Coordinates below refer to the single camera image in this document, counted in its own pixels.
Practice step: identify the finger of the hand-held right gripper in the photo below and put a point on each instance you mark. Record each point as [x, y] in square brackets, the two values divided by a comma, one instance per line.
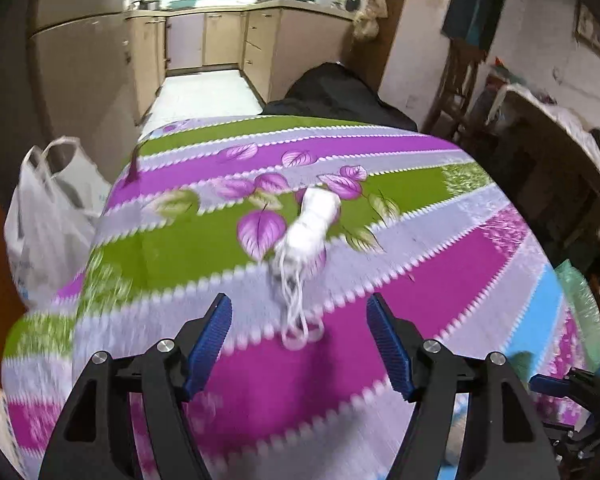
[550, 385]
[577, 442]

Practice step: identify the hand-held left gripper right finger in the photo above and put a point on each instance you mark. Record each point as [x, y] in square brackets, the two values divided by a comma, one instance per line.
[387, 347]

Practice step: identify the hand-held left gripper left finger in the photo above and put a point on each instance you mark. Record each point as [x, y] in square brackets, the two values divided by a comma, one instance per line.
[207, 347]

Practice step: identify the bin with green liner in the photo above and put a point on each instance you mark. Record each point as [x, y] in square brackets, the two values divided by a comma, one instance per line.
[577, 300]

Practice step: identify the white plastic bag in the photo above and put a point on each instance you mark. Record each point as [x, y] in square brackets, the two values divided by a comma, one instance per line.
[45, 230]

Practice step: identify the dark wooden dining table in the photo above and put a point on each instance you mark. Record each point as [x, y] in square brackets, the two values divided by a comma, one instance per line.
[530, 170]

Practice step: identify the black covered round object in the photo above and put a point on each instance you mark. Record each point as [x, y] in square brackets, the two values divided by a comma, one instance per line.
[340, 95]

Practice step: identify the dark wooden chair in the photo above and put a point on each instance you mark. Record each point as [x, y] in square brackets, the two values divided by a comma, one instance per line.
[457, 85]

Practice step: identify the beige kitchen base cabinets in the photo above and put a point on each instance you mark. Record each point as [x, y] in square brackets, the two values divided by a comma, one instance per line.
[260, 45]

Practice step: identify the grey refrigerator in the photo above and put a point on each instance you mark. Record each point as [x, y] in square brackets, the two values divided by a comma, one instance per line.
[80, 60]

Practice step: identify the dark barred window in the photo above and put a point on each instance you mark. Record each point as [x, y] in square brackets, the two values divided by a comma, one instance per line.
[472, 5]

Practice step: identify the framed wall picture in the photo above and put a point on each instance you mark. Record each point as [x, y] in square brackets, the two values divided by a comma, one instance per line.
[590, 27]

